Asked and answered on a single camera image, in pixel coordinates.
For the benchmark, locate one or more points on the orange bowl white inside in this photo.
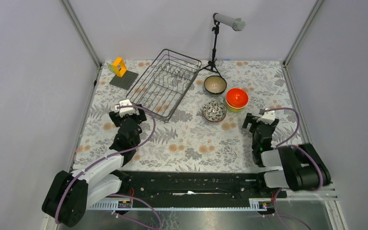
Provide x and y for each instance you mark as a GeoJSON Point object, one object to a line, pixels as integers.
{"type": "Point", "coordinates": [234, 106]}

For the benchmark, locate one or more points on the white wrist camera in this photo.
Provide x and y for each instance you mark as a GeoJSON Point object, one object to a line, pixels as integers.
{"type": "Point", "coordinates": [124, 107]}
{"type": "Point", "coordinates": [268, 117]}

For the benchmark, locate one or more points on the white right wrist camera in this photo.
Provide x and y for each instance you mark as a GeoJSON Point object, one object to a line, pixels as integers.
{"type": "Point", "coordinates": [268, 117]}

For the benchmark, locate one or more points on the dark grey building baseplate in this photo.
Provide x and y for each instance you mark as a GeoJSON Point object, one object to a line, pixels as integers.
{"type": "Point", "coordinates": [125, 82]}

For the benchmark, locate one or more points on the pink patterned bowl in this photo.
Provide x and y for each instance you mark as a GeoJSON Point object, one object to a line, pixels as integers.
{"type": "Point", "coordinates": [214, 111]}

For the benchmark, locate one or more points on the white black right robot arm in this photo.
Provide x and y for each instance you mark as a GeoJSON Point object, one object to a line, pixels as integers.
{"type": "Point", "coordinates": [300, 166]}

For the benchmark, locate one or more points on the orange toy block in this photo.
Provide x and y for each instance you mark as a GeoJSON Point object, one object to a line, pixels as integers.
{"type": "Point", "coordinates": [119, 67]}

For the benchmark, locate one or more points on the black wire dish rack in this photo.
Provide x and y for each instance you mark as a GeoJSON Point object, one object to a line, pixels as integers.
{"type": "Point", "coordinates": [164, 83]}

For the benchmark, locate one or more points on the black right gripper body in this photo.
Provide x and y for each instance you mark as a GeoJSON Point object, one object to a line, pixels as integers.
{"type": "Point", "coordinates": [254, 146]}

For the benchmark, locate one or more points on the solid orange bowl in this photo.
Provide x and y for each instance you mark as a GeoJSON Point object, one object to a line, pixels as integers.
{"type": "Point", "coordinates": [237, 97]}

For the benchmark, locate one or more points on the grey microphone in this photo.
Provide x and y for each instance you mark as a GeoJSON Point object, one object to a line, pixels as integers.
{"type": "Point", "coordinates": [237, 24]}

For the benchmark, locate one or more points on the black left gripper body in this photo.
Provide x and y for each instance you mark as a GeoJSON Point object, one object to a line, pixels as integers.
{"type": "Point", "coordinates": [141, 117]}

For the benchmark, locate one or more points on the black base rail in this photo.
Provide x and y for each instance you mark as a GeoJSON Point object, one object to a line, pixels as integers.
{"type": "Point", "coordinates": [190, 190]}

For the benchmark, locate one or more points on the dark teal bowl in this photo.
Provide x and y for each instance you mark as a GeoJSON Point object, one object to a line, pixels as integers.
{"type": "Point", "coordinates": [215, 84]}

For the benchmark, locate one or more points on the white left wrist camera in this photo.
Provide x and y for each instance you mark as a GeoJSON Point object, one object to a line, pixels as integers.
{"type": "Point", "coordinates": [124, 107]}

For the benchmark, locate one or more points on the yellow-green small grid plate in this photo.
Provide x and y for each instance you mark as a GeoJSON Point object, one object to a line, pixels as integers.
{"type": "Point", "coordinates": [111, 67]}

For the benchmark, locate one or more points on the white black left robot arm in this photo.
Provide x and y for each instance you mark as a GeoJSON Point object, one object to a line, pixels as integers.
{"type": "Point", "coordinates": [70, 194]}

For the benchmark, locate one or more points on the black microphone tripod stand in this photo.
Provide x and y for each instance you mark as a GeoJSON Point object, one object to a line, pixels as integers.
{"type": "Point", "coordinates": [211, 65]}

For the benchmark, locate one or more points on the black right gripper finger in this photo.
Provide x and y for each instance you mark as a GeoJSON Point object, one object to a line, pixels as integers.
{"type": "Point", "coordinates": [253, 120]}
{"type": "Point", "coordinates": [246, 121]}

